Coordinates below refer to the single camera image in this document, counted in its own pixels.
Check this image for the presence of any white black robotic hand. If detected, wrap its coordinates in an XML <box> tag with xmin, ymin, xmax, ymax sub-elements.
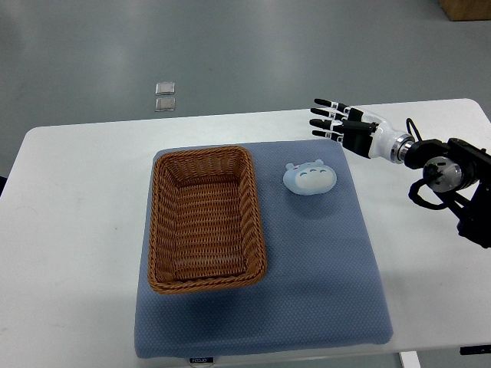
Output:
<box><xmin>309</xmin><ymin>98</ymin><xmax>410</xmax><ymax>163</ymax></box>

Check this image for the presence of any blue plush toy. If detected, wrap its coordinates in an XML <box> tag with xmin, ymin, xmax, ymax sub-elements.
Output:
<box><xmin>282</xmin><ymin>159</ymin><xmax>337</xmax><ymax>196</ymax></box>

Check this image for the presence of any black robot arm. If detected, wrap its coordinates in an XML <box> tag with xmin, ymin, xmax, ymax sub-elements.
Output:
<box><xmin>309</xmin><ymin>98</ymin><xmax>490</xmax><ymax>248</ymax></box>

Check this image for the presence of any brown wicker basket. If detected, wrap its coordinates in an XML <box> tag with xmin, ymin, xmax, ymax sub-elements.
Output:
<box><xmin>147</xmin><ymin>146</ymin><xmax>268</xmax><ymax>294</ymax></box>

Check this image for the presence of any brown cardboard box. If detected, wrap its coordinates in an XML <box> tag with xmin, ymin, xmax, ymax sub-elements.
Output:
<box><xmin>438</xmin><ymin>0</ymin><xmax>490</xmax><ymax>21</ymax></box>

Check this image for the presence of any lower metal floor plate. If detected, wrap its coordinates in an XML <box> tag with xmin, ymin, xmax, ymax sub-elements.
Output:
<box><xmin>155</xmin><ymin>97</ymin><xmax>176</xmax><ymax>112</ymax></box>

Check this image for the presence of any metal floor plate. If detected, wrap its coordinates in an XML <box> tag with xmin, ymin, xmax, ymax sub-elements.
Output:
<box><xmin>155</xmin><ymin>81</ymin><xmax>176</xmax><ymax>96</ymax></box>
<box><xmin>155</xmin><ymin>97</ymin><xmax>176</xmax><ymax>112</ymax></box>

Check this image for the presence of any blue quilted mat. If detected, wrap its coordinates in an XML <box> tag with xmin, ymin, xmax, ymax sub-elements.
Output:
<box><xmin>134</xmin><ymin>140</ymin><xmax>393</xmax><ymax>358</ymax></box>

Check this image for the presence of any upper metal floor plate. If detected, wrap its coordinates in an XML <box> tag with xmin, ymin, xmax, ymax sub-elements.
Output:
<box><xmin>155</xmin><ymin>81</ymin><xmax>176</xmax><ymax>96</ymax></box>

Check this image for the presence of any white table leg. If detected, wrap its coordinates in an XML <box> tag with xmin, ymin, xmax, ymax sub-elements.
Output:
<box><xmin>399</xmin><ymin>351</ymin><xmax>421</xmax><ymax>368</ymax></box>

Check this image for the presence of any black table label tag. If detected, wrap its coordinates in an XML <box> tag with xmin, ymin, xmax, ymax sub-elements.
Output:
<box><xmin>189</xmin><ymin>356</ymin><xmax>214</xmax><ymax>365</ymax></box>

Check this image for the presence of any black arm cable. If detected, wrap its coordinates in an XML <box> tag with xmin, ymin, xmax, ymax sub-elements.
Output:
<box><xmin>407</xmin><ymin>179</ymin><xmax>457</xmax><ymax>211</ymax></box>

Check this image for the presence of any black bracket at table edge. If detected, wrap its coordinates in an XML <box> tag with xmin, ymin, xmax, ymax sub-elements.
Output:
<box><xmin>460</xmin><ymin>344</ymin><xmax>491</xmax><ymax>356</ymax></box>

